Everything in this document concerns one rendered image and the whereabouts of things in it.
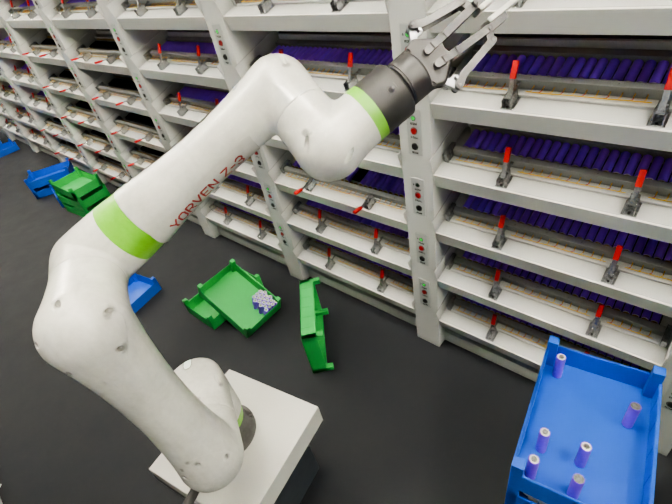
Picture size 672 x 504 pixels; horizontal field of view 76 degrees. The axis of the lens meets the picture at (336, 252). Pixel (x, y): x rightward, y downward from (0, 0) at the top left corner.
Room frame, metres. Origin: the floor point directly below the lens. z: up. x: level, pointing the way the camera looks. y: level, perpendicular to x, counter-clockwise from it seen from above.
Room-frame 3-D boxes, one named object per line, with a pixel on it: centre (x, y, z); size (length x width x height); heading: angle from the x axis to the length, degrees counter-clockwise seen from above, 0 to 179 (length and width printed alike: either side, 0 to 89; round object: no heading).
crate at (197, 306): (1.50, 0.54, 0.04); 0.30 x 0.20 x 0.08; 132
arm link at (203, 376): (0.61, 0.37, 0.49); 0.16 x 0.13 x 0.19; 14
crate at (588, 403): (0.35, -0.38, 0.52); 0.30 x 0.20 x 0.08; 140
